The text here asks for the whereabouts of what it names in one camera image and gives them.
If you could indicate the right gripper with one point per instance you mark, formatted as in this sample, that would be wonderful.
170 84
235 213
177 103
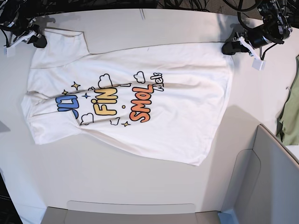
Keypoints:
33 37

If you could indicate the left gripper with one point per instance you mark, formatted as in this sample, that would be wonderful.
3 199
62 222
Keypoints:
239 45

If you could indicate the white t-shirt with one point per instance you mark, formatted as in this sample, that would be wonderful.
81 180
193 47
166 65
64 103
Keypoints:
161 102

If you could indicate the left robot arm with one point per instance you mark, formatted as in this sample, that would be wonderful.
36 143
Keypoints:
279 18

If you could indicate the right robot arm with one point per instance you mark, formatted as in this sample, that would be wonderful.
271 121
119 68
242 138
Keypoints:
17 26

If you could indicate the green cloth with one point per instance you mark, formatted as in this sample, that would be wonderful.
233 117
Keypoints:
288 120

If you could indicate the beige chair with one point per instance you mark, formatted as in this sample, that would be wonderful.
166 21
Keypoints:
262 188

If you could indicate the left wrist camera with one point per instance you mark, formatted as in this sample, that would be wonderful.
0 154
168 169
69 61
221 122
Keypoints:
258 64

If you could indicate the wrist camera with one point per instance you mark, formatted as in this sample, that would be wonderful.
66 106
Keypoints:
9 51
258 64

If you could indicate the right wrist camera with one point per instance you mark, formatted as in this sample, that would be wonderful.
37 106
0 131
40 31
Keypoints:
9 51

